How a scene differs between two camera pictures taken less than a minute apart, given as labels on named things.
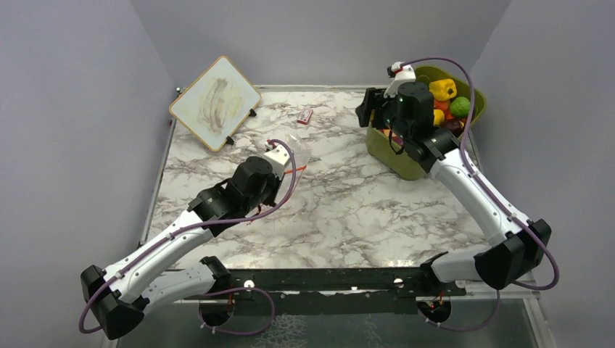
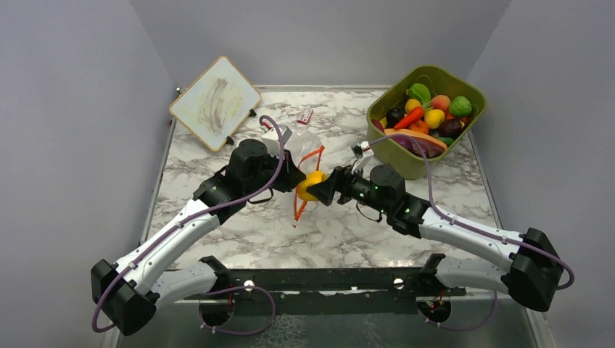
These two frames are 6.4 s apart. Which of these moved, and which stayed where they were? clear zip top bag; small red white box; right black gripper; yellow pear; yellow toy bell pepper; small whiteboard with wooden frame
Moved: clear zip top bag; right black gripper; yellow toy bell pepper
Stayed: small red white box; yellow pear; small whiteboard with wooden frame
